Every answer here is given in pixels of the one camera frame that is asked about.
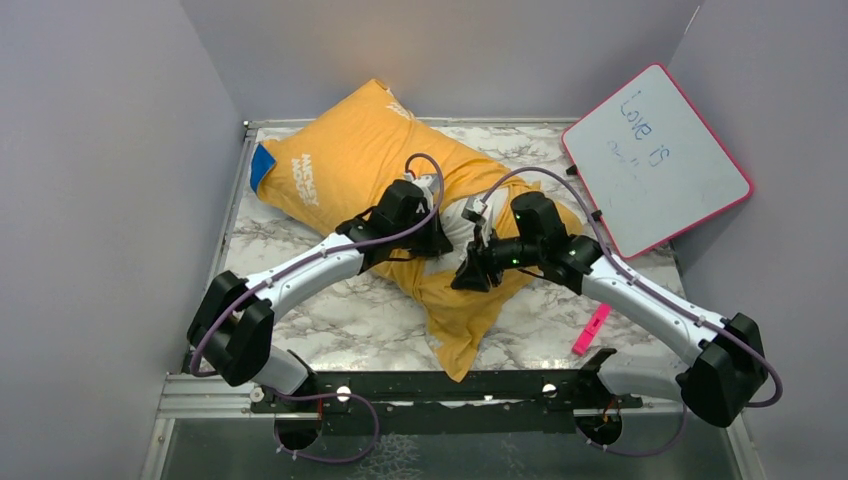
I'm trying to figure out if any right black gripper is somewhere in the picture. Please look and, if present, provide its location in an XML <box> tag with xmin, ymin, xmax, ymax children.
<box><xmin>451</xmin><ymin>224</ymin><xmax>544</xmax><ymax>293</ymax></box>

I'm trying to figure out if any yellow Mickey Mouse pillowcase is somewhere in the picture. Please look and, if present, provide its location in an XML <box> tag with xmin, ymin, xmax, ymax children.
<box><xmin>250</xmin><ymin>79</ymin><xmax>584</xmax><ymax>384</ymax></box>

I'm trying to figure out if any white pillow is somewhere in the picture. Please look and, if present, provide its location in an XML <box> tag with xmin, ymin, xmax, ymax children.
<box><xmin>424</xmin><ymin>197</ymin><xmax>493</xmax><ymax>276</ymax></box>

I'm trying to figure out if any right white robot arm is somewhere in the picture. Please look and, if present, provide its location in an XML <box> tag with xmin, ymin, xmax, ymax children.
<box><xmin>451</xmin><ymin>191</ymin><xmax>768</xmax><ymax>427</ymax></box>

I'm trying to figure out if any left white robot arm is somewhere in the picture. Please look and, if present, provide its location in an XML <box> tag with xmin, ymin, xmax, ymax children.
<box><xmin>187</xmin><ymin>174</ymin><xmax>452</xmax><ymax>411</ymax></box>

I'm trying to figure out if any pink marker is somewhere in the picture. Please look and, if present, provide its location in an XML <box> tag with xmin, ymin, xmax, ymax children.
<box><xmin>571</xmin><ymin>304</ymin><xmax>612</xmax><ymax>356</ymax></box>

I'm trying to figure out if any pink framed whiteboard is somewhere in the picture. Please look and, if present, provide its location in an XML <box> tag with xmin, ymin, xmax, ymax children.
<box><xmin>561</xmin><ymin>63</ymin><xmax>753</xmax><ymax>259</ymax></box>

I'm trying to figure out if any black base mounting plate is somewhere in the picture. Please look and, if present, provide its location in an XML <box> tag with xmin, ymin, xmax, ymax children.
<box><xmin>220</xmin><ymin>361</ymin><xmax>643</xmax><ymax>447</ymax></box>

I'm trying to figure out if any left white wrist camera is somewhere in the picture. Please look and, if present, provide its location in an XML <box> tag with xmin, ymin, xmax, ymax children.
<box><xmin>403</xmin><ymin>171</ymin><xmax>442</xmax><ymax>211</ymax></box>

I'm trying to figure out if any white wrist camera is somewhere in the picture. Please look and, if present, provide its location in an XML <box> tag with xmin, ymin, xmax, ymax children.
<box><xmin>403</xmin><ymin>171</ymin><xmax>442</xmax><ymax>211</ymax></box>
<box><xmin>461</xmin><ymin>196</ymin><xmax>491</xmax><ymax>228</ymax></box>

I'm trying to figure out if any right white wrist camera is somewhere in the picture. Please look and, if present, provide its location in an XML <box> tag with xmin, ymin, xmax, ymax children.
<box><xmin>461</xmin><ymin>196</ymin><xmax>491</xmax><ymax>228</ymax></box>

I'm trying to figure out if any aluminium table frame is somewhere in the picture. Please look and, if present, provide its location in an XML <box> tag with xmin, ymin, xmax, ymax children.
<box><xmin>139</xmin><ymin>117</ymin><xmax>770</xmax><ymax>480</ymax></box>

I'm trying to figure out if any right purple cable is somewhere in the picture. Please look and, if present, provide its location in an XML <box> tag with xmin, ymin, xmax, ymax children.
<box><xmin>480</xmin><ymin>166</ymin><xmax>784</xmax><ymax>459</ymax></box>

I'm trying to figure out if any purple cable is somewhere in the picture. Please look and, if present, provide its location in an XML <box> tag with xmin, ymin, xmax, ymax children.
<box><xmin>480</xmin><ymin>166</ymin><xmax>784</xmax><ymax>459</ymax></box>
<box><xmin>189</xmin><ymin>152</ymin><xmax>446</xmax><ymax>465</ymax></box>

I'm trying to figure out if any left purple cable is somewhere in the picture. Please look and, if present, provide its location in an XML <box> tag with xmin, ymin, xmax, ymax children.
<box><xmin>189</xmin><ymin>152</ymin><xmax>446</xmax><ymax>465</ymax></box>

